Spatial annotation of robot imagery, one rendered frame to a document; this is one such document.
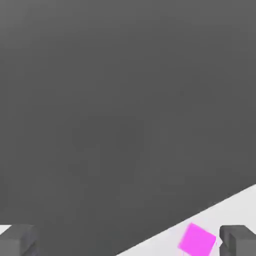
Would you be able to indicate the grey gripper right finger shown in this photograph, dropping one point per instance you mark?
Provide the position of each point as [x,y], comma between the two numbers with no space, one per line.
[238,243]

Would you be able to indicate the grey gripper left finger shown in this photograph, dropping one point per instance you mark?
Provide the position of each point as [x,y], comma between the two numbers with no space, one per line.
[18,241]

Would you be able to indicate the small magenta cube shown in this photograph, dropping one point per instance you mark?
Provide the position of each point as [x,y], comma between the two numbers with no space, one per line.
[197,241]

